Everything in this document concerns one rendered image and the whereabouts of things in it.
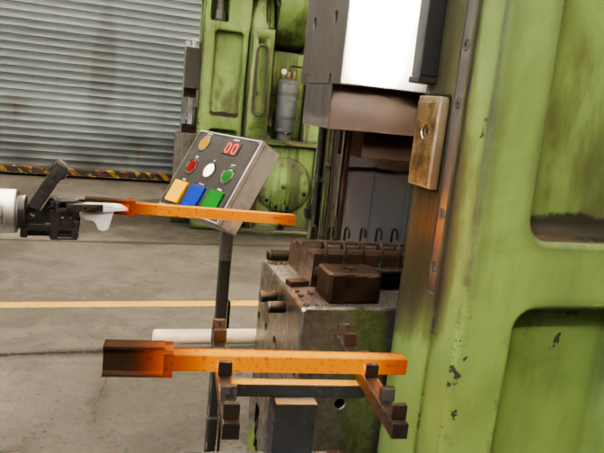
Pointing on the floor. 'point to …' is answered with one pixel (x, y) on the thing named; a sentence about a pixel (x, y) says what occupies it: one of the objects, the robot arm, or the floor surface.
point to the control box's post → (226, 320)
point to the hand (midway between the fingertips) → (120, 204)
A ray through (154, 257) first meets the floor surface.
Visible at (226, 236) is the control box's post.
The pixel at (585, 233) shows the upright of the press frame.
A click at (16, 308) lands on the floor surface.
